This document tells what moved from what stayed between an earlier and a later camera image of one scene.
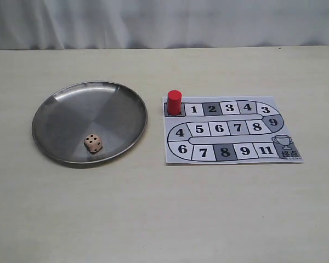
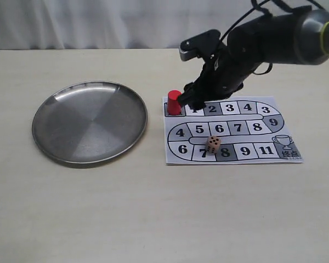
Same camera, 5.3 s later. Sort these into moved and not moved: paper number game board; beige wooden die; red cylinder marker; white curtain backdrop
Moved: beige wooden die
Not moved: red cylinder marker; paper number game board; white curtain backdrop
